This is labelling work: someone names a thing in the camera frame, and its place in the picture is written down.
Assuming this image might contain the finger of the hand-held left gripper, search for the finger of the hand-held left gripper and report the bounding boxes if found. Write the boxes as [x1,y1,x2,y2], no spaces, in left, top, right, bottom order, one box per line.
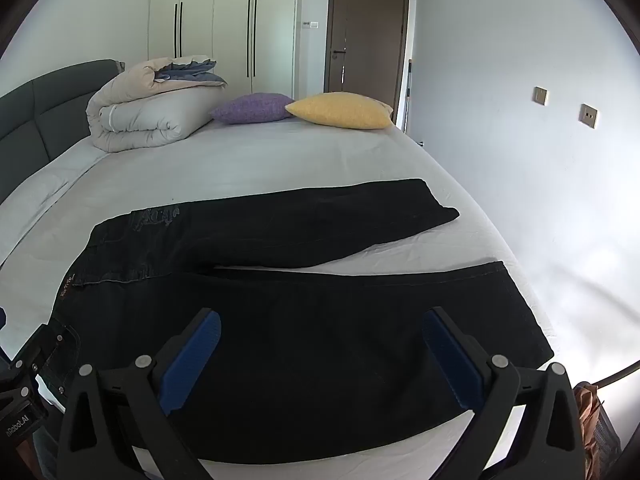
[10,325,60,377]

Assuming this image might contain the brown door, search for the brown door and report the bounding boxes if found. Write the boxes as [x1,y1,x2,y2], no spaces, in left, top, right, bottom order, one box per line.
[323,0,412,126]

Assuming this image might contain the purple pillow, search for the purple pillow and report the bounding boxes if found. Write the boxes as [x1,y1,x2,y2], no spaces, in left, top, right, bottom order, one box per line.
[209,92,296,125]

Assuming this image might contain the folded blue-grey blanket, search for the folded blue-grey blanket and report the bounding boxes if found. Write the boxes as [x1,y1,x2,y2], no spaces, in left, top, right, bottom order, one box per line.
[154,57,228,88]

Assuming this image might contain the cream wardrobe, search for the cream wardrobe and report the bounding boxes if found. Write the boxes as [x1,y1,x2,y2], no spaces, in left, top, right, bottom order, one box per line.
[147,0,306,101]

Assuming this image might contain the dark curved tube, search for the dark curved tube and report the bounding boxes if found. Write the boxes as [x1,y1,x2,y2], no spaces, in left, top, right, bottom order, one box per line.
[587,360,640,389]

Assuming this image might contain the dark grey padded headboard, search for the dark grey padded headboard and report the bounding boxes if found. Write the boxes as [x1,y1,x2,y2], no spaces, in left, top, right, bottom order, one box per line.
[0,59,126,203]

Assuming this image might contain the brown bag in basket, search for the brown bag in basket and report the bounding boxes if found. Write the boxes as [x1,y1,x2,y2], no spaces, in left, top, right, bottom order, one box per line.
[572,381,623,478]

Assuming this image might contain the folded beige duvet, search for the folded beige duvet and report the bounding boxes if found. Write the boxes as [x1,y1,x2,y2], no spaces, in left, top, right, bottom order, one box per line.
[86,55,228,153]

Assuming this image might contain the black pants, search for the black pants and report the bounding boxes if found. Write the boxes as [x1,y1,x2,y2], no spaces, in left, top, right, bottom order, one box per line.
[47,178,555,466]

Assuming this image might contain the yellow pillow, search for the yellow pillow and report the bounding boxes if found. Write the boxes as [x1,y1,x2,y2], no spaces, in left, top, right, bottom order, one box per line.
[285,91,394,129]

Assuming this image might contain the bed with white sheet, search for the bed with white sheet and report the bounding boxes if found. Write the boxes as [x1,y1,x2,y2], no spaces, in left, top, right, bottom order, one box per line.
[0,117,558,480]

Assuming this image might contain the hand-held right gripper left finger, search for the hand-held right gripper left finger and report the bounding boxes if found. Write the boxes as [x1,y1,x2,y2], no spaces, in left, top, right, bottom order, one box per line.
[57,308,222,480]

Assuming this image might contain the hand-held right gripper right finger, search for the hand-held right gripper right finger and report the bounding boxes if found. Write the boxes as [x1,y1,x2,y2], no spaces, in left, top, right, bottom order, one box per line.
[421,306,586,480]

